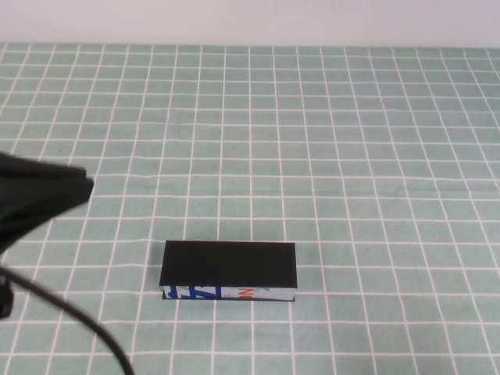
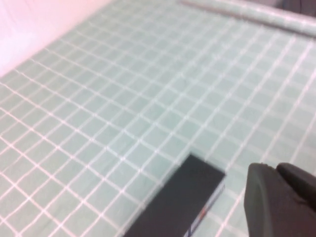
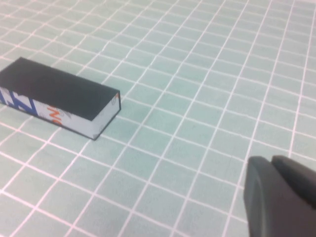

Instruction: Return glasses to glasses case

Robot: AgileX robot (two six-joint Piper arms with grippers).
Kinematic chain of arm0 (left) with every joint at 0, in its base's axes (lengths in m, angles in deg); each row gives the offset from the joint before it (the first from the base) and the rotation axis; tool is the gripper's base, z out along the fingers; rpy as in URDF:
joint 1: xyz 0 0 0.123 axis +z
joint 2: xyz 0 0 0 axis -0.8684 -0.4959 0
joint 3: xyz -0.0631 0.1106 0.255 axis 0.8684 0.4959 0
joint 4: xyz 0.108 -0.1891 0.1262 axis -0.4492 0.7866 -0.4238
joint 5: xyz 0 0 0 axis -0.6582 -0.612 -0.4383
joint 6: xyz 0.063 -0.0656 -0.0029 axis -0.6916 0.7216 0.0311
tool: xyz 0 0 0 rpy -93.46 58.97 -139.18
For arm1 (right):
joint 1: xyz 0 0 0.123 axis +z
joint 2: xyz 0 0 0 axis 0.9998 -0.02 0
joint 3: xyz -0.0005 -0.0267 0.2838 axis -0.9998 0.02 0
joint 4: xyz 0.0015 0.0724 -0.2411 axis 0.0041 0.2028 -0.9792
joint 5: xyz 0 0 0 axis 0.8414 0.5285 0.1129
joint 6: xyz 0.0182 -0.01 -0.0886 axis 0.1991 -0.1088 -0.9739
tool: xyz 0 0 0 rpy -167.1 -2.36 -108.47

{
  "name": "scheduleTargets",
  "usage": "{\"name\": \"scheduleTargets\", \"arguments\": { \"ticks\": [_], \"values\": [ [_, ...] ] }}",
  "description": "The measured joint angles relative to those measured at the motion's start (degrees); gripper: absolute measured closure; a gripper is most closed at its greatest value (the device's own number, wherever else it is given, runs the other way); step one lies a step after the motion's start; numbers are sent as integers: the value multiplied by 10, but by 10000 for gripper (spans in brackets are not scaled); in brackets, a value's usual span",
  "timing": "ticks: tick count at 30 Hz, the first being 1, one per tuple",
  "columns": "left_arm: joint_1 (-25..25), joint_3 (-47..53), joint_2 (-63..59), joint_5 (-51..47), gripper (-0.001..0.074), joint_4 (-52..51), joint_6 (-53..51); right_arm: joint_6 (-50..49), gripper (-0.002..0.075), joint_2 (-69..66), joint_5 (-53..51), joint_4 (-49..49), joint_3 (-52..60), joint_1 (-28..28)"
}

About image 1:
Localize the black printed glasses case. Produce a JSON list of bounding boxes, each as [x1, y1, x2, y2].
[[159, 240, 298, 304]]

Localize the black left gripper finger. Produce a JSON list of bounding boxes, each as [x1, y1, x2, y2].
[[0, 151, 87, 185], [0, 177, 95, 255]]

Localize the black left camera cable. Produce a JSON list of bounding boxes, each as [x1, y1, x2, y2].
[[0, 266, 137, 375]]

